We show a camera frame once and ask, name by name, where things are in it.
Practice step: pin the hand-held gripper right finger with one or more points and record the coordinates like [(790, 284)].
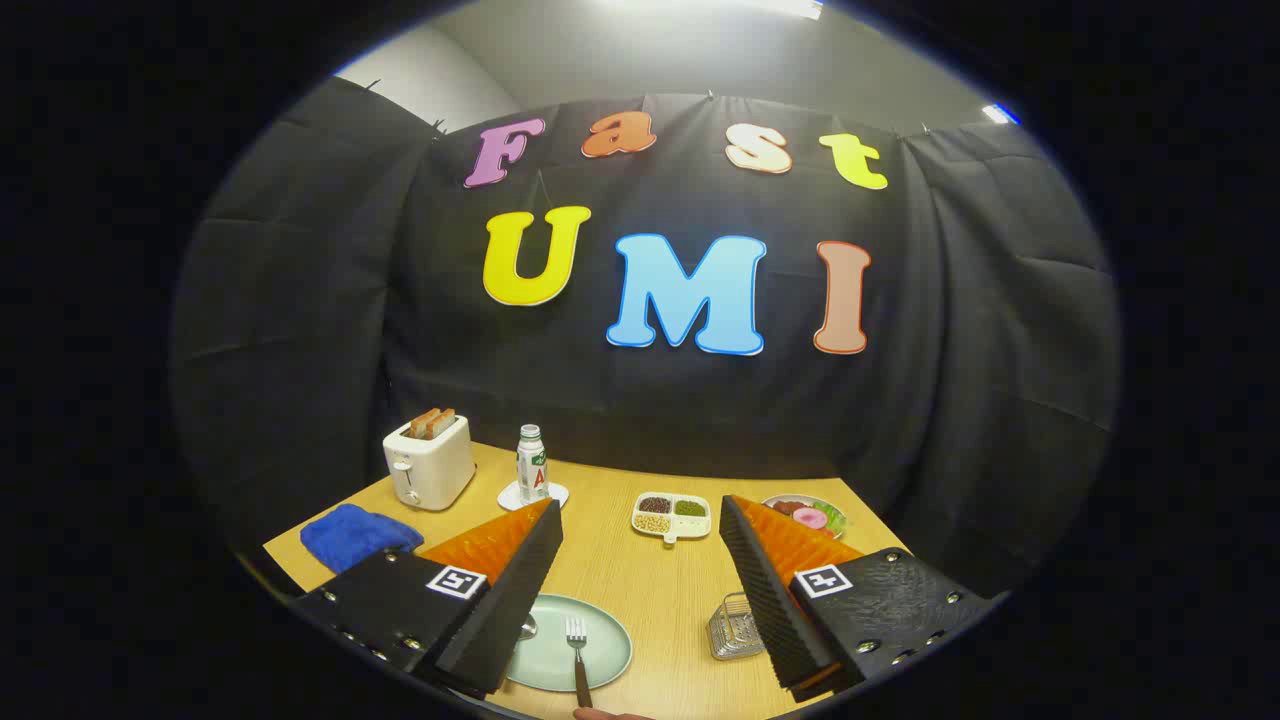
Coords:
[(765, 590)]

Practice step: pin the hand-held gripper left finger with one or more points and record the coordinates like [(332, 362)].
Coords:
[(505, 600)]

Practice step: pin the metal spoon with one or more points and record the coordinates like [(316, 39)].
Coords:
[(528, 628)]

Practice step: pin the metal fork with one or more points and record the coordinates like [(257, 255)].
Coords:
[(579, 660)]

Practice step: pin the light green plate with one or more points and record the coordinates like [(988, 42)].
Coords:
[(550, 655)]

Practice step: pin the plate of meat and vegetables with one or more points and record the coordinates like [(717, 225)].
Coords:
[(810, 517)]

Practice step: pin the white round coaster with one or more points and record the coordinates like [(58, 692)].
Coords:
[(555, 494)]

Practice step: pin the white divided dish with beans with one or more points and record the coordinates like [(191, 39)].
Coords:
[(672, 516)]

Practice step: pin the white drink bottle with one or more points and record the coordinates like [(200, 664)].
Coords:
[(532, 470)]

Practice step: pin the white toaster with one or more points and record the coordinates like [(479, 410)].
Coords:
[(430, 470)]

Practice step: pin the blue cloth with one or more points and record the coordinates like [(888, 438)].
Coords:
[(350, 535)]

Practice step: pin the toast slice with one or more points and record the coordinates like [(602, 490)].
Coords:
[(423, 424), (445, 420)]

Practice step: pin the black backdrop cloth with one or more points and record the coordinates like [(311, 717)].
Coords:
[(300, 300)]

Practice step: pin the ceiling light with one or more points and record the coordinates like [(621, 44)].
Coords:
[(1000, 114), (700, 7)]

